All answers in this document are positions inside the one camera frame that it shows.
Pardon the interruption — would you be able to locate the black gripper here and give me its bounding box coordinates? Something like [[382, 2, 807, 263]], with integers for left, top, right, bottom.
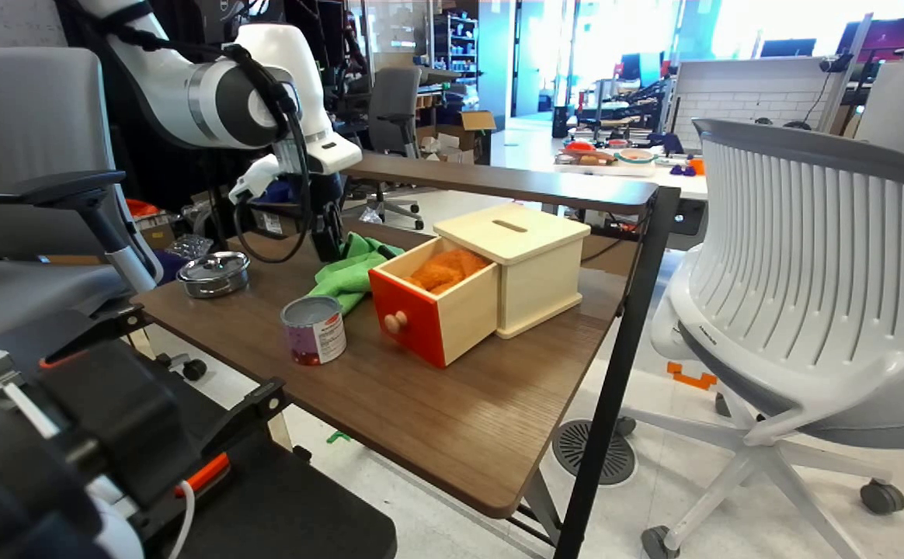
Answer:
[[303, 169, 350, 263]]

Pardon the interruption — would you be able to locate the red wooden drawer with knob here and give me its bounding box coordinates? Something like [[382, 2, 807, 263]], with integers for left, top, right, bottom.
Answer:
[[368, 236, 502, 371]]

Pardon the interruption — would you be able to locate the green cloth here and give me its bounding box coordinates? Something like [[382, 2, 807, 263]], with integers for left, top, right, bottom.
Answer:
[[309, 229, 408, 316]]

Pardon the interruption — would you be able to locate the tin can with purple label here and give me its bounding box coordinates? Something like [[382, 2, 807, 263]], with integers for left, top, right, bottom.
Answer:
[[279, 292, 350, 371]]

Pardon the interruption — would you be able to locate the orange cloth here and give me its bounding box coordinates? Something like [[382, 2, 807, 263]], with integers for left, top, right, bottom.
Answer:
[[408, 241, 490, 296]]

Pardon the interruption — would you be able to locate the dark office chair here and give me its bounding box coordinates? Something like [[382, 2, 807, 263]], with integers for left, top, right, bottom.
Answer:
[[363, 64, 427, 158]]

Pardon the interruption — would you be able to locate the cardboard box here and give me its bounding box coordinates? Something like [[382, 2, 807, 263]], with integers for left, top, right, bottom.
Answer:
[[456, 109, 501, 138]]

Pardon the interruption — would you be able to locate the dark wooden shelf board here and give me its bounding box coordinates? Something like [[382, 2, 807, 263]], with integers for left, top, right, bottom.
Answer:
[[345, 153, 671, 214]]

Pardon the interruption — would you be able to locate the light wooden box with slot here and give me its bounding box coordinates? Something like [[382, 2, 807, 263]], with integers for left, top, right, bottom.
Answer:
[[430, 201, 592, 343]]

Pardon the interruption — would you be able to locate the orange object on desk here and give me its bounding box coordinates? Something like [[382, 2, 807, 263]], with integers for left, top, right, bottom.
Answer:
[[558, 138, 617, 169]]

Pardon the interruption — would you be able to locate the black metal table leg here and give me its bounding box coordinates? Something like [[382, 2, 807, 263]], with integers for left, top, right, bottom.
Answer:
[[554, 183, 684, 559]]

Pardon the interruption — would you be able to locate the grey office chair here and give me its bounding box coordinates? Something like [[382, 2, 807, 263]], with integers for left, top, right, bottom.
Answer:
[[0, 43, 169, 368]]

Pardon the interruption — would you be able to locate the round black floor disc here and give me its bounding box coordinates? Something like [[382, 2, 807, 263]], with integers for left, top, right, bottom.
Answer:
[[554, 415, 641, 489]]

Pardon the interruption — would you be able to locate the white partition board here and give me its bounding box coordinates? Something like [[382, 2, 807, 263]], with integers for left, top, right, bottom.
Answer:
[[669, 55, 849, 153]]

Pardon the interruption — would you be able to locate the white office chair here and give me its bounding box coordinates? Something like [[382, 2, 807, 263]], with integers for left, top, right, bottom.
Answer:
[[614, 114, 904, 559]]

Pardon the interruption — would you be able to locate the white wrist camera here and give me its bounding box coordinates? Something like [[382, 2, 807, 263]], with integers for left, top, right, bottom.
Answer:
[[226, 153, 290, 208]]

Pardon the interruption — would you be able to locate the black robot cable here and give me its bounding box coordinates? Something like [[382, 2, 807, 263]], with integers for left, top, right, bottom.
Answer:
[[223, 40, 315, 268]]

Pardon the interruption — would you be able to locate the black clamp with orange handle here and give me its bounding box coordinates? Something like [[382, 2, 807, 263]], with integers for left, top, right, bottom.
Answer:
[[30, 301, 155, 376], [135, 378, 290, 516]]

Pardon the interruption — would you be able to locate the white cable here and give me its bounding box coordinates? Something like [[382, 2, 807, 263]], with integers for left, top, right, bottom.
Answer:
[[164, 478, 198, 559]]

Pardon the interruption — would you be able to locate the orange floor bracket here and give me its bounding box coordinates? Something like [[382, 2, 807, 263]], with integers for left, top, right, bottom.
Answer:
[[665, 361, 721, 394]]

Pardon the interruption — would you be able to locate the black camera mount equipment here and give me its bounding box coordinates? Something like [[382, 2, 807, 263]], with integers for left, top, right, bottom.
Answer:
[[0, 338, 179, 559]]

